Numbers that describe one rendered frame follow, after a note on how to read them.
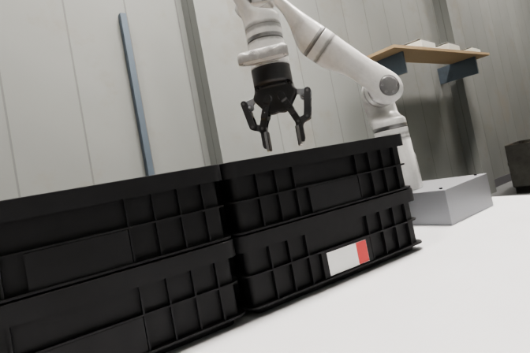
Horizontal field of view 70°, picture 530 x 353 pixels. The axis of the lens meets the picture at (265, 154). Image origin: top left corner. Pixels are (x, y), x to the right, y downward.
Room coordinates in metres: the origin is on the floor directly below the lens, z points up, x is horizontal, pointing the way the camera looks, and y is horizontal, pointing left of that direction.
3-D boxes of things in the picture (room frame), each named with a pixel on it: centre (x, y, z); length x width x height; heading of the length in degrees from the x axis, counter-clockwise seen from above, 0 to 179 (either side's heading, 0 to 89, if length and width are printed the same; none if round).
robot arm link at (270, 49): (0.70, -0.04, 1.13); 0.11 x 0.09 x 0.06; 168
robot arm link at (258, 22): (0.72, -0.03, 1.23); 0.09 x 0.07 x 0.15; 89
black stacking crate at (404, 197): (0.78, -0.03, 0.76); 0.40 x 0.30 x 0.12; 121
